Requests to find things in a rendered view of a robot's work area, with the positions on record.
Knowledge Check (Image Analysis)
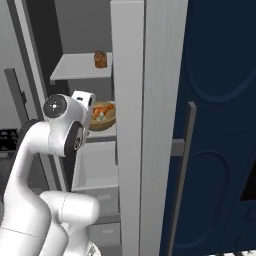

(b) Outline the white fridge door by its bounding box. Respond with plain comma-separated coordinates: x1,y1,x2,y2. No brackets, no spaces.
110,0,190,256

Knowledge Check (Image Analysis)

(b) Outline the wooden bowl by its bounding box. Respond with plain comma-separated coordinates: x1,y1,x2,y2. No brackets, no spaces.
88,100,117,132

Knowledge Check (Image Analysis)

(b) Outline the grey fridge shelf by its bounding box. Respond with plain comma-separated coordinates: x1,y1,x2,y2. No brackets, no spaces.
49,51,114,86
84,122,118,144

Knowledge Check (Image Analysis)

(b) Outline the orange chicken drumstick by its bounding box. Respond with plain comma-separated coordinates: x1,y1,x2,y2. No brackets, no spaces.
92,103,115,120

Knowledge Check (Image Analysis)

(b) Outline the white fridge crisper drawer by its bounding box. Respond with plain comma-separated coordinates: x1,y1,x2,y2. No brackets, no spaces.
71,141,120,193

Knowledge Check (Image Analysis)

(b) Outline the grey fridge drawer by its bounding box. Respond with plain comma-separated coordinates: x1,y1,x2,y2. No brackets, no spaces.
83,186,121,218
87,221,122,248

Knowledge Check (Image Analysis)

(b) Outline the brown bread loaf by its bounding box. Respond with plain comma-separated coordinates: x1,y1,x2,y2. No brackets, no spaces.
93,50,109,70

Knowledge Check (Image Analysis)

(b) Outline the navy cupboard door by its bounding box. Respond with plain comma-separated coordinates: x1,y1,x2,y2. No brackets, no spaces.
159,0,256,256

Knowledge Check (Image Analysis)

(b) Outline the dark grey upright bar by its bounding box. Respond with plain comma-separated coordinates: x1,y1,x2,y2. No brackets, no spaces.
3,67,30,127

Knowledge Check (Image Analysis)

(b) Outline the grey bar door handle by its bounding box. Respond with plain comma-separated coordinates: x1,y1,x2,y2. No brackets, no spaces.
166,101,198,256

